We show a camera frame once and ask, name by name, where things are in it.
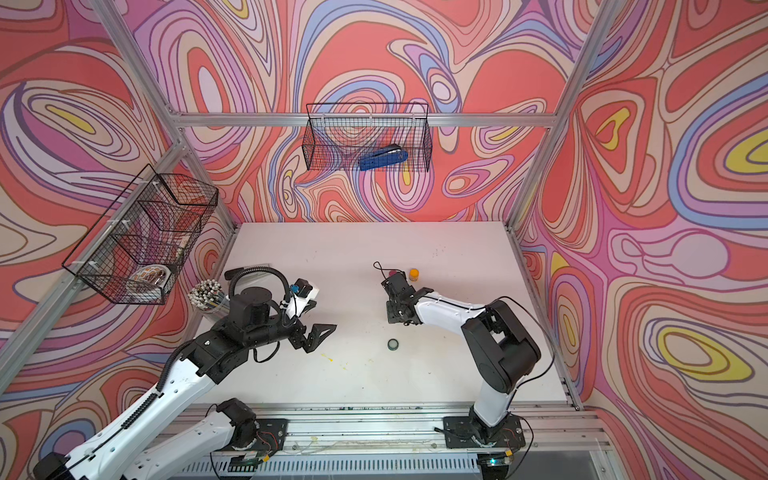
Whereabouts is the back black wire basket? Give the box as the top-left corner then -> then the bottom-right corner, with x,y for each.
302,101 -> 433,173

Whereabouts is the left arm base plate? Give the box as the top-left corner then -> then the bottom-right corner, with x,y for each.
224,418 -> 288,454

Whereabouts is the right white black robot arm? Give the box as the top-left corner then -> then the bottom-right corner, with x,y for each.
381,271 -> 541,441

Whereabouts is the blue stapler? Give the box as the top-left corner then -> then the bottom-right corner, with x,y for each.
358,144 -> 408,171

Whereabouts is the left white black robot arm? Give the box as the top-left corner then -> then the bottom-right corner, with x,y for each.
32,266 -> 336,479

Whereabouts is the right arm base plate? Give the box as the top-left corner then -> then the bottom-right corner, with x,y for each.
439,414 -> 526,452

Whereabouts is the black wire basket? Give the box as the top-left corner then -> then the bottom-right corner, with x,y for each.
62,165 -> 219,305
302,101 -> 433,173

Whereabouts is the cup of pencils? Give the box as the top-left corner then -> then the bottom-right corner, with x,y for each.
187,279 -> 230,320

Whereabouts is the left black wire basket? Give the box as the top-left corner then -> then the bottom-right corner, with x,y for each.
62,165 -> 219,305

